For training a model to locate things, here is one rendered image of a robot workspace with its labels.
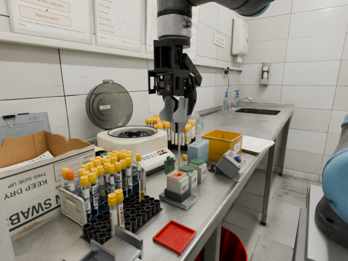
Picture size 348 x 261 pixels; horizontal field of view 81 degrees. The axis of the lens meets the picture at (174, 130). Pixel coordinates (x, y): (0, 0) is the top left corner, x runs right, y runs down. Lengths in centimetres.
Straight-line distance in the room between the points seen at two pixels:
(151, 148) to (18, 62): 53
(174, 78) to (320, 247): 40
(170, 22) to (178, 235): 44
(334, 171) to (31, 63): 89
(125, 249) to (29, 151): 54
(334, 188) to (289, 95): 256
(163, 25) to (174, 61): 7
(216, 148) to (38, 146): 65
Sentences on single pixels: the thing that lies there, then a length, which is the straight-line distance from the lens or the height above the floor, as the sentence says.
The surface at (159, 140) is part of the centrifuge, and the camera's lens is 80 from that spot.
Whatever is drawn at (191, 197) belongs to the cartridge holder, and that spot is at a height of 89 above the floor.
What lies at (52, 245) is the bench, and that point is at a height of 88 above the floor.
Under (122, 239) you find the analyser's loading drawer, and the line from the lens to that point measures 43.
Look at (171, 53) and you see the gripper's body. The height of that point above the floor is 125.
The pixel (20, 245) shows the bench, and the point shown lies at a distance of 57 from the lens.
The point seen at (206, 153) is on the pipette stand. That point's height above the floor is 93.
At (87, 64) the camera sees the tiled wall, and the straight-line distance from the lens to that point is 102.
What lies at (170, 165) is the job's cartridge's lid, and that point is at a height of 97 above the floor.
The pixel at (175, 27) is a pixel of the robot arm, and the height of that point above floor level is 130.
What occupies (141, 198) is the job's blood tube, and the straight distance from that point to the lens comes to 55.
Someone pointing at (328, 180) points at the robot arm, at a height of 108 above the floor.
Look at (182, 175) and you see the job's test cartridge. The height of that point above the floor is 95.
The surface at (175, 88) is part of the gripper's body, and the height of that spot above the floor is 118.
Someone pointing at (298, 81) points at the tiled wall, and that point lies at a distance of 284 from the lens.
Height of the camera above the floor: 120
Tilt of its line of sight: 14 degrees down
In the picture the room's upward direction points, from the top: straight up
